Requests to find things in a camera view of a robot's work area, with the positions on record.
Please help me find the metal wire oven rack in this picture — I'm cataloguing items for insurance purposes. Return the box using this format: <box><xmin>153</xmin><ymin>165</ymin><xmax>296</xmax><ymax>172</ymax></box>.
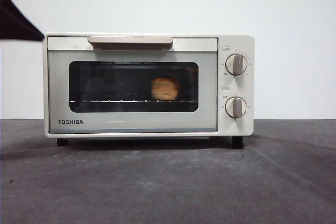
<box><xmin>70</xmin><ymin>91</ymin><xmax>197</xmax><ymax>104</ymax></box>

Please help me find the beige oven temperature knob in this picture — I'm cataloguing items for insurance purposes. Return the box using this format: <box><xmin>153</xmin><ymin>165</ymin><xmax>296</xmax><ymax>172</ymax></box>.
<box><xmin>225</xmin><ymin>53</ymin><xmax>248</xmax><ymax>76</ymax></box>

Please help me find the white Toshiba toaster oven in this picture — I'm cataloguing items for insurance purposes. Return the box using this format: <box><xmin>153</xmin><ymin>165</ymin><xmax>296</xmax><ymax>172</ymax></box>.
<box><xmin>44</xmin><ymin>32</ymin><xmax>255</xmax><ymax>149</ymax></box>

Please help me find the golden brown bread loaf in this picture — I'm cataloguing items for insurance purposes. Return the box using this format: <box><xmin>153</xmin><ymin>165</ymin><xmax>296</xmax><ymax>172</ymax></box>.
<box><xmin>151</xmin><ymin>77</ymin><xmax>181</xmax><ymax>101</ymax></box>

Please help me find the glass oven door with handle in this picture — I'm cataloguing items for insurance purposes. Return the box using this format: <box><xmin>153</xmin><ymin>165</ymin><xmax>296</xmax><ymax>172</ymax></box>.
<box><xmin>47</xmin><ymin>36</ymin><xmax>218</xmax><ymax>133</ymax></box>

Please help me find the beige oven timer knob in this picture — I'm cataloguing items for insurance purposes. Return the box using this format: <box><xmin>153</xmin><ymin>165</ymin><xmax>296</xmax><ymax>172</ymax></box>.
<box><xmin>225</xmin><ymin>96</ymin><xmax>247</xmax><ymax>119</ymax></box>

